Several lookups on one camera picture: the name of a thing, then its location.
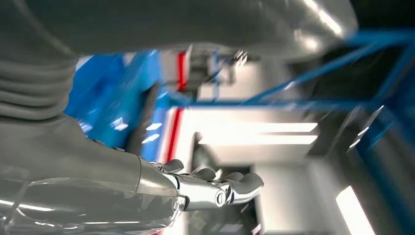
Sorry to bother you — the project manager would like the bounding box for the red barrier belt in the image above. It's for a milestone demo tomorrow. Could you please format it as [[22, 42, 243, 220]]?
[[164, 51, 188, 163]]

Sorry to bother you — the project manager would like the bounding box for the white car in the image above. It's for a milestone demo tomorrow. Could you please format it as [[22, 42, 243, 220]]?
[[158, 48, 390, 235]]

